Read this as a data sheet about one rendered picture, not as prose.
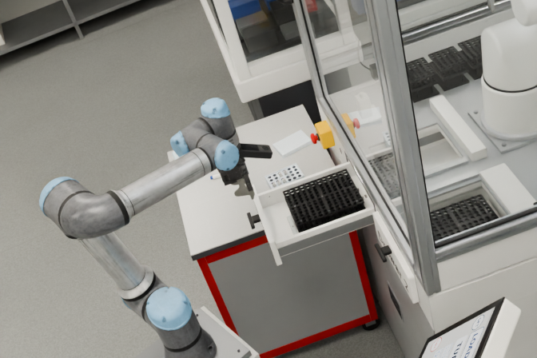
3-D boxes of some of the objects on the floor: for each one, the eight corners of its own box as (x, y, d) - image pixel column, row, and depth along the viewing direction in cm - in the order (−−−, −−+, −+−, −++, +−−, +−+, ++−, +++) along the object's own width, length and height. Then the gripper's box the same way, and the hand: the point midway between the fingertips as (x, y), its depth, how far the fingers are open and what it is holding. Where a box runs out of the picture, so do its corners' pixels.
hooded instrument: (286, 240, 360) (163, -131, 251) (216, 57, 507) (118, -227, 398) (523, 154, 365) (503, -246, 256) (385, -2, 512) (335, -300, 403)
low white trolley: (248, 383, 304) (190, 255, 257) (220, 276, 353) (166, 152, 306) (385, 333, 306) (352, 197, 260) (337, 233, 355) (302, 104, 309)
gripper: (208, 140, 229) (228, 192, 242) (215, 161, 221) (235, 213, 234) (235, 130, 230) (253, 182, 243) (243, 151, 221) (261, 204, 234)
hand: (252, 191), depth 237 cm, fingers open, 3 cm apart
